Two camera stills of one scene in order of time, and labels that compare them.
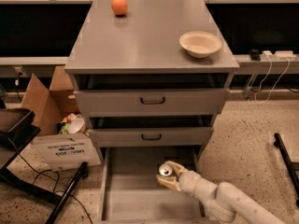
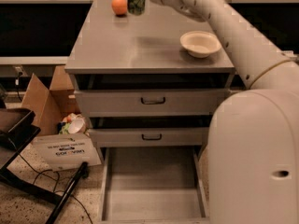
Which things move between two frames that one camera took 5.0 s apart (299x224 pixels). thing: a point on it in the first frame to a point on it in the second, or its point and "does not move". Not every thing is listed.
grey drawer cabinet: x=135 y=83 does not move
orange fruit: x=120 y=6 does not move
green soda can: x=164 y=170 to x=135 y=4
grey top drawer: x=155 y=102 does not move
